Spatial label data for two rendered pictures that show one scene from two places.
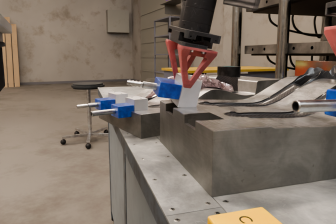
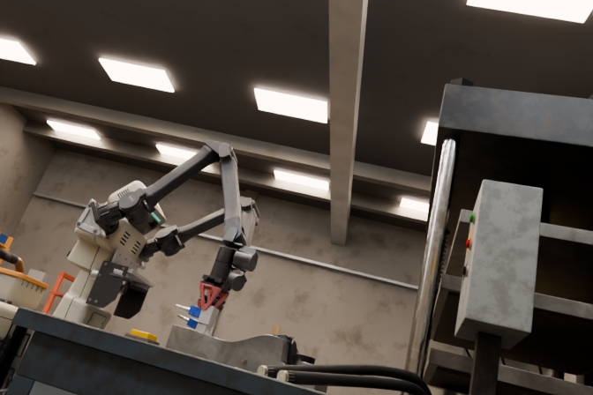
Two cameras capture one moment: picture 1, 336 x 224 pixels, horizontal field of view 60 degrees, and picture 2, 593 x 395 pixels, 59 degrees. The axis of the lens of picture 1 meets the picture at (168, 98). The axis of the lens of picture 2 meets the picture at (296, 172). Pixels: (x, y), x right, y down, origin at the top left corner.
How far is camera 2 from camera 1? 162 cm
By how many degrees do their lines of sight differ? 46
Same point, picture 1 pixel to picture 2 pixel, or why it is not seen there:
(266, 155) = (191, 343)
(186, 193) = not seen: hidden behind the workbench
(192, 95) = (201, 328)
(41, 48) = not seen: hidden behind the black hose
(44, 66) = not seen: outside the picture
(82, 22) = (378, 355)
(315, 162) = (212, 355)
